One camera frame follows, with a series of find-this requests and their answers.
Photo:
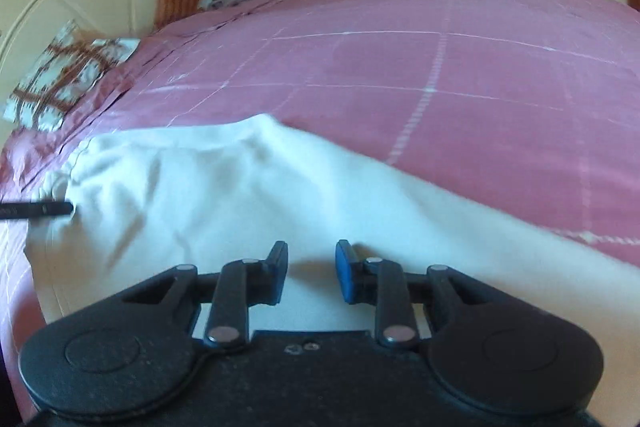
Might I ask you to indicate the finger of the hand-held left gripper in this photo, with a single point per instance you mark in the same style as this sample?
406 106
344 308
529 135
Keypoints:
40 210

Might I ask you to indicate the pink checked bedsheet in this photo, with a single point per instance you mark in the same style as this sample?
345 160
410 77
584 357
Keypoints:
450 57

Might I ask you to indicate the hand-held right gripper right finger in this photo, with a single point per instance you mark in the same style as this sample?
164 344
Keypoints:
345 272

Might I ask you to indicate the white brown patterned pillow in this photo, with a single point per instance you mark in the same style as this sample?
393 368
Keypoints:
60 77

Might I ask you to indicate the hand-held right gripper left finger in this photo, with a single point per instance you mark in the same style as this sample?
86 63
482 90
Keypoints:
276 269

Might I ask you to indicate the white pants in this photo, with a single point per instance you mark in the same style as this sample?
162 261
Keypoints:
225 187

